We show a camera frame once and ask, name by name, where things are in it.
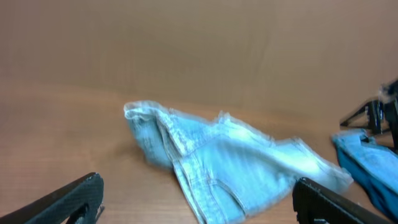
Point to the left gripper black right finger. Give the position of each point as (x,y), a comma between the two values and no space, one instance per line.
(315,203)

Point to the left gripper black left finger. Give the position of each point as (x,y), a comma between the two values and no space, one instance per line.
(80,201)

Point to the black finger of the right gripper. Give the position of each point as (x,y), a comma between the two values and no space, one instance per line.
(372,110)

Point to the light blue denim shorts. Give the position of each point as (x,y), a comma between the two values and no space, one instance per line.
(227,169)

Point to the medium blue denim jeans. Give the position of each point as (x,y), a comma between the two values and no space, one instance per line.
(378,161)

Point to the dark blue garment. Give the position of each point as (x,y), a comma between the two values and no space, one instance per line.
(383,198)

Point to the brown cardboard box wall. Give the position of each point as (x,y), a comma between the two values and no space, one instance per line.
(309,59)

